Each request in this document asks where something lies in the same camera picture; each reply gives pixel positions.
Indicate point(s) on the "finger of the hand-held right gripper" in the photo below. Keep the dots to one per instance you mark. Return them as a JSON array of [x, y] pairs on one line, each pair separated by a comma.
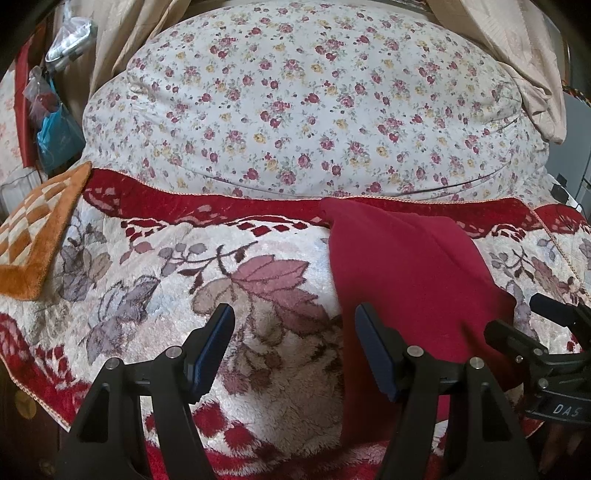
[[512, 339], [561, 311]]

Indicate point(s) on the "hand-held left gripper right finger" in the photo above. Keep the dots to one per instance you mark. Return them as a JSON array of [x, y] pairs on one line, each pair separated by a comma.
[[376, 350]]

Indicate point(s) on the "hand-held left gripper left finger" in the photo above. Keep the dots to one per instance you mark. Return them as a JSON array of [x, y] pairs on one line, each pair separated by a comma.
[[214, 355]]

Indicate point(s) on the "dark red garment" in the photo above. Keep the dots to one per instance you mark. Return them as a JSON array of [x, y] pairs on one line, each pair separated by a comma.
[[415, 286]]

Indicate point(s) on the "person's right hand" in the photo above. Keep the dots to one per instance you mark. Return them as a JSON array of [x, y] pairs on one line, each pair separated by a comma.
[[561, 443]]

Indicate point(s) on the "red and white floral blanket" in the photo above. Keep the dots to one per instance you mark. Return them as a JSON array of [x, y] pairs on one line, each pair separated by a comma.
[[161, 295]]

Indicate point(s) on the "black power adapter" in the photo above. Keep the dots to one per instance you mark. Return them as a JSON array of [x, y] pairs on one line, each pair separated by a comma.
[[564, 191]]

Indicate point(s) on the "grey cabinet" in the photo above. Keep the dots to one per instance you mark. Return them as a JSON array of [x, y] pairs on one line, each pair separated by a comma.
[[577, 138]]

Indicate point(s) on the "orange checkered mat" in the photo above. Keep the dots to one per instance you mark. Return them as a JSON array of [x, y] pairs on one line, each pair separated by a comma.
[[32, 235]]

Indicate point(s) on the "floral print quilt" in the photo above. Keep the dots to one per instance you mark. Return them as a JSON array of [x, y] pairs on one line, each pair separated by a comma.
[[314, 101]]

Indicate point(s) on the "beige cloth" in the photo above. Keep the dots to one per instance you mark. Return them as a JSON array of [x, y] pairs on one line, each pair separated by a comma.
[[521, 55]]

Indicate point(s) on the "blue plastic bag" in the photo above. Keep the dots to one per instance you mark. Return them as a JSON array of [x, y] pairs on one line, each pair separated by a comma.
[[60, 134]]

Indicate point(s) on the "clear bag with red contents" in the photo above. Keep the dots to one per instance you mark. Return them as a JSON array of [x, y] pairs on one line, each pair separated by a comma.
[[44, 94]]

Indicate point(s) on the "beige curtain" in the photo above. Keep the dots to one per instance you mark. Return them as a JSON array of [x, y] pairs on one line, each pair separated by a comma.
[[115, 41]]

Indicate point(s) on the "clear plastic bag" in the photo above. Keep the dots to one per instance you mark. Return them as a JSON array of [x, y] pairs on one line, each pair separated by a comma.
[[69, 41]]

